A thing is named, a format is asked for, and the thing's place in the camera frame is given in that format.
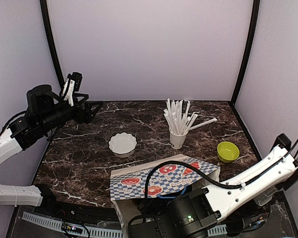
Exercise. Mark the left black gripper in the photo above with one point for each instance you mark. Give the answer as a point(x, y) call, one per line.
point(87, 116)

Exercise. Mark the checkered paper takeout bag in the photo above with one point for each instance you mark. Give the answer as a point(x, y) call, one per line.
point(127, 185)

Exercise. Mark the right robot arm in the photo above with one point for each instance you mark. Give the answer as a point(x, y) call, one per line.
point(191, 215)

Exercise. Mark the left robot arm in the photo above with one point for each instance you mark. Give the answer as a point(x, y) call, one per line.
point(46, 112)

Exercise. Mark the white scalloped bowl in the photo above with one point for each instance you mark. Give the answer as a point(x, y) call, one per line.
point(123, 144)

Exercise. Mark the lime green bowl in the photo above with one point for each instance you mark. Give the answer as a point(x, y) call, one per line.
point(227, 152)

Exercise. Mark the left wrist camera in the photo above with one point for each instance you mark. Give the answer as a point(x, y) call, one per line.
point(72, 84)

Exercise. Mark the black left frame post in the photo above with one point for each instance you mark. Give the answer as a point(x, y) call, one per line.
point(51, 42)

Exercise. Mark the black frame post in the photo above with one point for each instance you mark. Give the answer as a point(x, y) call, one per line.
point(247, 51)
point(51, 42)

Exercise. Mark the white slotted cable duct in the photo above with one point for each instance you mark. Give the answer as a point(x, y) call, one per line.
point(71, 228)

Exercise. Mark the black right frame post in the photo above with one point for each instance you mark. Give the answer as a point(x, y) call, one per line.
point(247, 51)

